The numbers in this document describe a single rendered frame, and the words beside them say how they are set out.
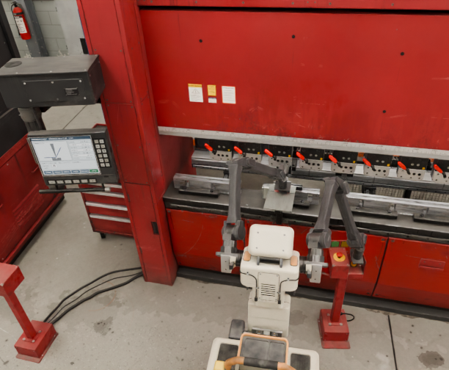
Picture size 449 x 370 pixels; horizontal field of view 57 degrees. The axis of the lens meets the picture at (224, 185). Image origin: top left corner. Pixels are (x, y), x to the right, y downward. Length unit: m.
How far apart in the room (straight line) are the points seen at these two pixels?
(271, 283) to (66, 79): 1.47
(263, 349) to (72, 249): 2.47
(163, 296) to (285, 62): 2.09
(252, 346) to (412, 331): 1.64
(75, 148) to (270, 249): 1.27
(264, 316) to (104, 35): 1.74
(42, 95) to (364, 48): 1.72
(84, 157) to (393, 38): 1.80
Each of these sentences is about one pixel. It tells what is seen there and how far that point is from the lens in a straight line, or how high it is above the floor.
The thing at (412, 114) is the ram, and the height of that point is 1.61.
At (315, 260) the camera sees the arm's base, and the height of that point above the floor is 1.22.
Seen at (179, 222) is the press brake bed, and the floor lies 0.65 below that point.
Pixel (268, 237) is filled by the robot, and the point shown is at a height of 1.36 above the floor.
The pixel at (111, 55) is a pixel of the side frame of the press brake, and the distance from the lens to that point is 2.49.
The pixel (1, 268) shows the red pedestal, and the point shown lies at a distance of 3.01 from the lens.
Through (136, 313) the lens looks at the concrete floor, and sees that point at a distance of 3.47.
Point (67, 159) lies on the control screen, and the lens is 2.60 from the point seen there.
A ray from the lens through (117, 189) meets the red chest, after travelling 3.56.
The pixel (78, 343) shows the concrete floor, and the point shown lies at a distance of 3.45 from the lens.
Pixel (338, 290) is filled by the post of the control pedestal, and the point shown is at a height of 0.48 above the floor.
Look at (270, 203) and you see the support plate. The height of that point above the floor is 1.00.
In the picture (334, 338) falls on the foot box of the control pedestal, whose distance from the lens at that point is 3.24.
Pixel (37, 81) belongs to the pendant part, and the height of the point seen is 1.90.
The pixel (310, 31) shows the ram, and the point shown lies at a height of 2.04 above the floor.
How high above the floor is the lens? 2.72
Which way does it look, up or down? 37 degrees down
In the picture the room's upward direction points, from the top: 3 degrees counter-clockwise
